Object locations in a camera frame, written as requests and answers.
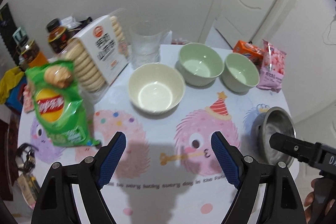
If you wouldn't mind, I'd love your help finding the cream ceramic bowl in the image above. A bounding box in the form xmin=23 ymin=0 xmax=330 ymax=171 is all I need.
xmin=127 ymin=63 xmax=186 ymax=115

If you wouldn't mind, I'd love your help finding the small green ceramic bowl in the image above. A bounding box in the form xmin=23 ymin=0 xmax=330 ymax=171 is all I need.
xmin=222 ymin=53 xmax=260 ymax=93

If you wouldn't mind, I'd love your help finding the large green ceramic bowl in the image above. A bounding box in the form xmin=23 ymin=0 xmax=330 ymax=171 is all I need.
xmin=178 ymin=43 xmax=224 ymax=87

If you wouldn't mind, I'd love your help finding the right hand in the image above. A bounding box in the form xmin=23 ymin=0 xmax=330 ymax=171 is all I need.
xmin=303 ymin=177 xmax=336 ymax=223

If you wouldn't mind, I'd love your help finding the cartoon monster tablecloth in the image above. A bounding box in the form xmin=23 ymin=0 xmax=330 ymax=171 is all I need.
xmin=16 ymin=44 xmax=300 ymax=224

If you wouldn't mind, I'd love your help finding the green chip bag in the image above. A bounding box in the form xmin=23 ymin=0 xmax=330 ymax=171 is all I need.
xmin=26 ymin=60 xmax=101 ymax=147

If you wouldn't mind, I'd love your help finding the pink snack bag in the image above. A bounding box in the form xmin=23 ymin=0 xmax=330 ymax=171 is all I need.
xmin=257 ymin=40 xmax=286 ymax=93

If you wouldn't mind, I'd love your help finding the orange Ovaltine box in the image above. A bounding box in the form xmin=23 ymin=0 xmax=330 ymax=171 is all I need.
xmin=233 ymin=40 xmax=264 ymax=65

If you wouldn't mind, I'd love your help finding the orange capped bottle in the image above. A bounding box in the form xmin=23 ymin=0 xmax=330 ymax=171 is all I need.
xmin=18 ymin=40 xmax=49 ymax=68

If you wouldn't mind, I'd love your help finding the biscuit box white label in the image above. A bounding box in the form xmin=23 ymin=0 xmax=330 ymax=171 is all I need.
xmin=60 ymin=15 xmax=130 ymax=93

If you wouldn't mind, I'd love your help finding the dark drink bottle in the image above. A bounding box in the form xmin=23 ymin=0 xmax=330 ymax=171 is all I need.
xmin=46 ymin=18 xmax=70 ymax=54

